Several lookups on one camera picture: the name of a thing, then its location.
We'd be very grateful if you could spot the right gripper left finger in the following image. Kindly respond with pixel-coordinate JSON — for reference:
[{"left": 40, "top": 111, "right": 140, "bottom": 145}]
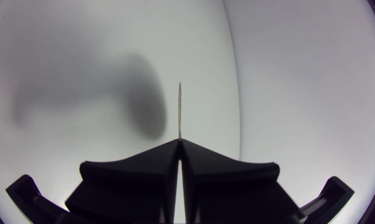
[{"left": 64, "top": 138, "right": 181, "bottom": 224}]

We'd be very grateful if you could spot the round white coaster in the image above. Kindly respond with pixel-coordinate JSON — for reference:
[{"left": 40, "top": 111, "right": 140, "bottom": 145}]
[{"left": 178, "top": 82, "right": 183, "bottom": 141}]

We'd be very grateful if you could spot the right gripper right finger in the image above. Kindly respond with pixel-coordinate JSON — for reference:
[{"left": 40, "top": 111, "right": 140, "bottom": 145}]
[{"left": 179, "top": 138, "right": 304, "bottom": 224}]

